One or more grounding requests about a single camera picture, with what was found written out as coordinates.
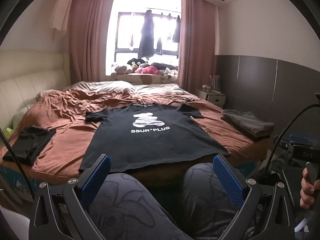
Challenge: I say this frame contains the brown bed blanket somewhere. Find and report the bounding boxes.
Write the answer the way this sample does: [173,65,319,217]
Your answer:
[1,84,270,184]

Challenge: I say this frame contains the person right hand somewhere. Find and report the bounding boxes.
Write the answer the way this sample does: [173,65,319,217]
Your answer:
[300,168,319,209]

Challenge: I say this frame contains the beige pillow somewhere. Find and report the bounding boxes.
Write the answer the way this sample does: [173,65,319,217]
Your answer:
[62,81,136,93]

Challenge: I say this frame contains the left pink curtain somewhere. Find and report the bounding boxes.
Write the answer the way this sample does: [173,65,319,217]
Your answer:
[69,0,104,83]

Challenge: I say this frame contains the bear pattern window cushion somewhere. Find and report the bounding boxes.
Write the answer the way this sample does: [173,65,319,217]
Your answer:
[108,73,177,85]

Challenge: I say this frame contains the window with dark frame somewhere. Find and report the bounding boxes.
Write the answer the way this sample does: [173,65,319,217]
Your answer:
[114,9,181,62]

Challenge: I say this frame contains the person legs in patterned trousers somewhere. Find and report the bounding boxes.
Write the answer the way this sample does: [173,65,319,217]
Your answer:
[88,163,238,239]

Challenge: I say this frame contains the cream padded headboard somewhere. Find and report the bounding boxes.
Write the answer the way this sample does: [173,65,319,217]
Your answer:
[1,50,71,129]

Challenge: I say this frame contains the folded grey clothes stack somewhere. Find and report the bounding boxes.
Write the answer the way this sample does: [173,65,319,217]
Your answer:
[221,109,275,141]

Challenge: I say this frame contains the small items on bed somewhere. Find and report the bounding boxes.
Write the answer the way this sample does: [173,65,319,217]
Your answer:
[182,97,195,103]

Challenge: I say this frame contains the hanging dark clothes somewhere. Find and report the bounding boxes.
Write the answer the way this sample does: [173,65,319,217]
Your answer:
[138,10,154,59]

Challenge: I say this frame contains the right pink curtain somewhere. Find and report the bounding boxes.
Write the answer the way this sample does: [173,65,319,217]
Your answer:
[177,0,217,93]

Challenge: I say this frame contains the plush toys on sill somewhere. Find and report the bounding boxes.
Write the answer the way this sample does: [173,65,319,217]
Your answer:
[110,58,178,75]

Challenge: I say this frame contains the pink curtain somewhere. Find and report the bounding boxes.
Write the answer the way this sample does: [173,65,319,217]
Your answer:
[177,0,217,93]
[69,0,104,83]

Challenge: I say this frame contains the black bear print t-shirt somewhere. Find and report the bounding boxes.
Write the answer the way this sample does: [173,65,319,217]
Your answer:
[79,103,229,172]

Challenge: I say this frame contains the black garment on bed left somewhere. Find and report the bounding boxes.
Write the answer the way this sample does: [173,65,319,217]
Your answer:
[12,126,56,166]

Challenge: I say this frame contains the white bedside table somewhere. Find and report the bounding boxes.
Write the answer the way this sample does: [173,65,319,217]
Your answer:
[196,89,226,108]

